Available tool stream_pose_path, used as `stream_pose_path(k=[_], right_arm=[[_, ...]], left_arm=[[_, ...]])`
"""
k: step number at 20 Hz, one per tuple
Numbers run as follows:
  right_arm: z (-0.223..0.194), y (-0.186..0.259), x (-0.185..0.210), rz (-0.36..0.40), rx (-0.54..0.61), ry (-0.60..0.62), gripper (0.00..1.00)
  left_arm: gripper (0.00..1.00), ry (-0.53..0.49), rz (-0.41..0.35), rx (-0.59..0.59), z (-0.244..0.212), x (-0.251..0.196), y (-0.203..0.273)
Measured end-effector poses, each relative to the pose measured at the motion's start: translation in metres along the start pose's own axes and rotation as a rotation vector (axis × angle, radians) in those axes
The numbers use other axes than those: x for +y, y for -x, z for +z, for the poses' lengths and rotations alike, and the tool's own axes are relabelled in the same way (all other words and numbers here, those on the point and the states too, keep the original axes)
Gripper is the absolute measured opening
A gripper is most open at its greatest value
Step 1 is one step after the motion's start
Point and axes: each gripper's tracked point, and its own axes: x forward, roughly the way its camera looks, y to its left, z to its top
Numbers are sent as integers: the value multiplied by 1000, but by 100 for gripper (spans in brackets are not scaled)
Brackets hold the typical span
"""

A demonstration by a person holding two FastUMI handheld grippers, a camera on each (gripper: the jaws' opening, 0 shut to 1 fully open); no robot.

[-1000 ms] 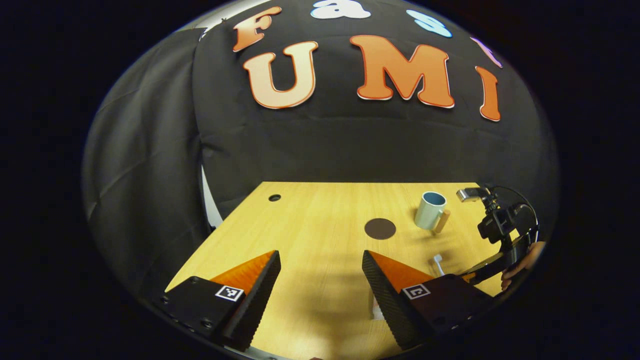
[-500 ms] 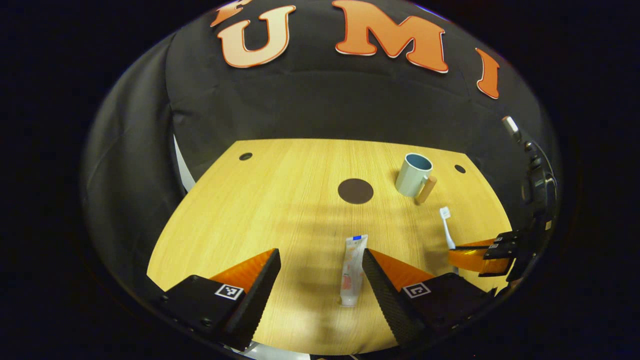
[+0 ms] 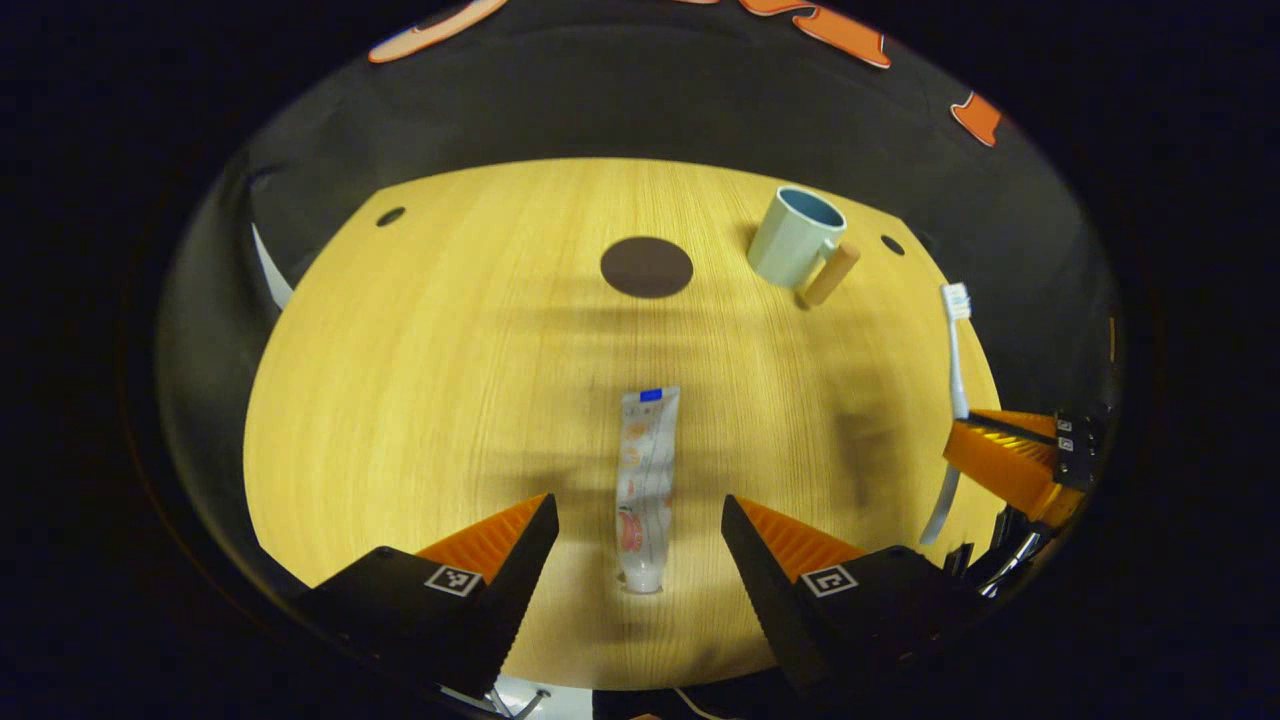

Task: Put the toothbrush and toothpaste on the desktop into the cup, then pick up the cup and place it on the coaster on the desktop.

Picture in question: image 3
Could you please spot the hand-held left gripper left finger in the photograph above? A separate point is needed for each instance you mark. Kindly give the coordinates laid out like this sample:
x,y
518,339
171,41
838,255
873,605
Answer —
x,y
518,590

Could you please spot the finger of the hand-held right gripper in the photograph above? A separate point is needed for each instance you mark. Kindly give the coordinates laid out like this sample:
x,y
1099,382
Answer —
x,y
1030,424
1010,470

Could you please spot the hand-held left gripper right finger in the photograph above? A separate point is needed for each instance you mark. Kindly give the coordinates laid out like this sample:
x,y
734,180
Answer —
x,y
770,600

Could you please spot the white toothbrush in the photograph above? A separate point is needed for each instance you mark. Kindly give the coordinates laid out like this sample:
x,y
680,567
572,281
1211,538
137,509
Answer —
x,y
957,360

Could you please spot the white toothpaste tube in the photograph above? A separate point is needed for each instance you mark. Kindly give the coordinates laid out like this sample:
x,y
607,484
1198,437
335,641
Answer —
x,y
645,480

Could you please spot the light blue cup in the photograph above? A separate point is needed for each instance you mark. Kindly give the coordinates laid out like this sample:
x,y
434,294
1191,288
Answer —
x,y
785,245

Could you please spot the dark brown round coaster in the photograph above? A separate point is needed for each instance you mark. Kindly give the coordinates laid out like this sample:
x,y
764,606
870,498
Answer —
x,y
646,267

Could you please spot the black backdrop cloth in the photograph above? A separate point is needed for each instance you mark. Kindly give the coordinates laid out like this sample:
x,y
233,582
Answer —
x,y
600,100

